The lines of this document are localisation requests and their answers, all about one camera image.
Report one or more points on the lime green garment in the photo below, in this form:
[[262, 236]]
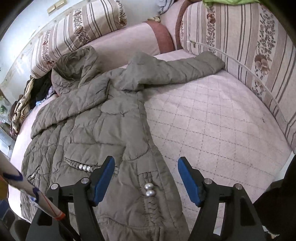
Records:
[[229, 2]]

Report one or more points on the olive green quilted jacket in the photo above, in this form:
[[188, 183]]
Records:
[[99, 114]]

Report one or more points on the beige brown patterned blanket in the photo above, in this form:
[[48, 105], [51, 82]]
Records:
[[20, 109]]

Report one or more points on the black garment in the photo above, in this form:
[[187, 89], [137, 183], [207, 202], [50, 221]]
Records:
[[42, 86]]

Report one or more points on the striped floral side cushion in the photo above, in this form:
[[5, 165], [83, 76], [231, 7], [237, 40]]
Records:
[[256, 50]]

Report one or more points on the pink quilted bed cover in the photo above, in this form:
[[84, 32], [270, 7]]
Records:
[[216, 122]]

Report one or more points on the pink rolled bolster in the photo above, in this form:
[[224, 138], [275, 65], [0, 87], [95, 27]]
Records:
[[117, 48]]

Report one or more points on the grey blue cloth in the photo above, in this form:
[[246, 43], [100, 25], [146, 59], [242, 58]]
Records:
[[164, 5]]

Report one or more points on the white striped stick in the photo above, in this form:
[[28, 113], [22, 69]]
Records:
[[15, 178]]

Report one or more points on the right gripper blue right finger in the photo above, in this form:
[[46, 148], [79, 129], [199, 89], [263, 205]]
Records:
[[240, 221]]

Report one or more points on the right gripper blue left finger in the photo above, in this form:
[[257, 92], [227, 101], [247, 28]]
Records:
[[76, 202]]

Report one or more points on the striped floral pillow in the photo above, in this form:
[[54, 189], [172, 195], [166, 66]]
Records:
[[81, 26]]

